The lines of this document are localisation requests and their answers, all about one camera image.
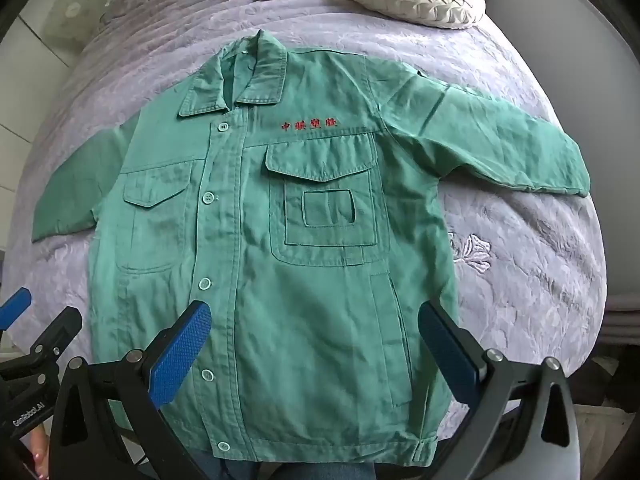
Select purple embossed bedspread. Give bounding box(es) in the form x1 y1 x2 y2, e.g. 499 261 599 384
0 0 609 461

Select green work jacket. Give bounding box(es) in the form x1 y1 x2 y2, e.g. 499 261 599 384
31 29 591 467

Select person's blue jeans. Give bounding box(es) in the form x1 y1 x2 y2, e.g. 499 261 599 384
190 452 377 480

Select white round fan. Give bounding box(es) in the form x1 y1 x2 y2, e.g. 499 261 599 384
50 0 103 33

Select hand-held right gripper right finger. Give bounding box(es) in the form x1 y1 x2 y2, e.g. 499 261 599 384
419 301 594 480

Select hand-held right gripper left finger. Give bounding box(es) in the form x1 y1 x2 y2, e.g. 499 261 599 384
48 300 213 480

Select person's left hand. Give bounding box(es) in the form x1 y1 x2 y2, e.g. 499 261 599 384
29 435 52 480

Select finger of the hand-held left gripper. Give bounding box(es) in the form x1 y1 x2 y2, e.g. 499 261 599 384
0 306 84 382
0 287 32 332

